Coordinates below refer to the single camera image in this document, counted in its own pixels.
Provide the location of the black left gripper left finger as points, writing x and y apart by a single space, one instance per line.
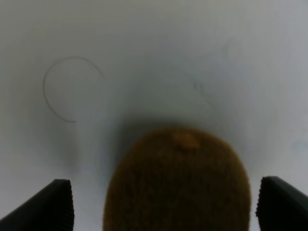
51 209

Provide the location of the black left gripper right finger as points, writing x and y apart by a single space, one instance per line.
281 207

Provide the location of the brown kiwi fruit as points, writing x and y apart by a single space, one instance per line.
178 179

